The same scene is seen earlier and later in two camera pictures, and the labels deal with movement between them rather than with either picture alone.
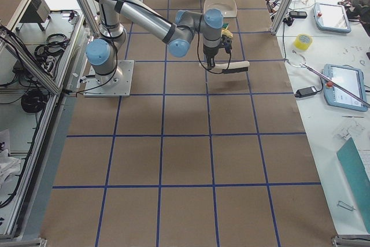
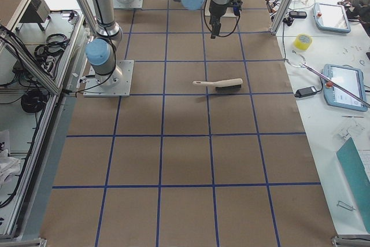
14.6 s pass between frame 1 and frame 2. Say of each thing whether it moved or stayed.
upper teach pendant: stayed
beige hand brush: moved
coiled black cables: stayed
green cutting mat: stayed
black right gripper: moved
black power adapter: stayed
